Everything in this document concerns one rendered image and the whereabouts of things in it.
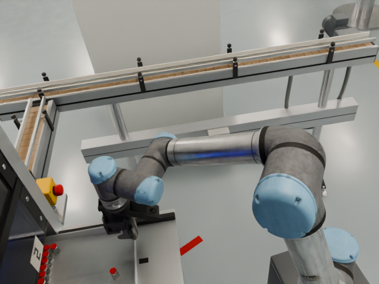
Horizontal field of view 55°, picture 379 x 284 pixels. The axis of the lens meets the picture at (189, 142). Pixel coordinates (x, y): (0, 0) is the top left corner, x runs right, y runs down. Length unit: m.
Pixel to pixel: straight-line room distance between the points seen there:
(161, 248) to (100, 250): 0.20
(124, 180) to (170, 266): 0.38
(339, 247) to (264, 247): 1.17
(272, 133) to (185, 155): 0.24
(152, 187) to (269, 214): 0.32
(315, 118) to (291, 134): 1.46
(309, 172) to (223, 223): 1.62
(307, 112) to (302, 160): 1.46
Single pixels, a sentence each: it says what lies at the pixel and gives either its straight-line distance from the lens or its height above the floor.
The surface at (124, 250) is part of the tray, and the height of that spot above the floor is 0.88.
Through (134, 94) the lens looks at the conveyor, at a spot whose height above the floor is 0.88.
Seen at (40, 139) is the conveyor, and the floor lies 0.93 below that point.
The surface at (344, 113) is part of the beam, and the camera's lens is 2.28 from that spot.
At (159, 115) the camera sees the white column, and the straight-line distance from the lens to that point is 2.70.
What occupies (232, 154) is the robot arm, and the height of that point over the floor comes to 1.31.
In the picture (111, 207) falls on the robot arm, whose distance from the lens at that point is 1.01.
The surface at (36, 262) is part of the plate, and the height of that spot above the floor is 1.01.
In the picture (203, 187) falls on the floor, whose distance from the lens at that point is 2.46.
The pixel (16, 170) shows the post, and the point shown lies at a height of 1.23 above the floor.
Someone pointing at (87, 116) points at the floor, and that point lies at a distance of 3.23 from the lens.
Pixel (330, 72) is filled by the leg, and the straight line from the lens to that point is 2.07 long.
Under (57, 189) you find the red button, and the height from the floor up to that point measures 1.01.
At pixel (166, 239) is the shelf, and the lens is 1.23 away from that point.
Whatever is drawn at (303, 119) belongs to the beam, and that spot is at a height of 0.50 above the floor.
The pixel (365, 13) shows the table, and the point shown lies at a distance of 4.39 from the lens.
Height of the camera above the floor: 1.93
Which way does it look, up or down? 44 degrees down
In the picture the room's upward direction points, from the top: 8 degrees counter-clockwise
